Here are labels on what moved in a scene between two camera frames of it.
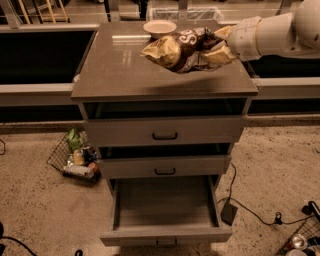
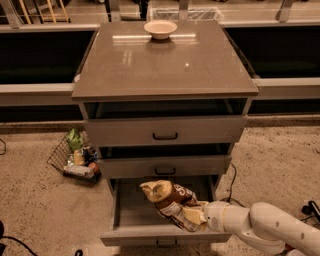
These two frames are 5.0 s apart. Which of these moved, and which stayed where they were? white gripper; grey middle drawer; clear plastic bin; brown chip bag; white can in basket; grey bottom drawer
Moved: white gripper; brown chip bag
Stayed: clear plastic bin; white can in basket; grey middle drawer; grey bottom drawer
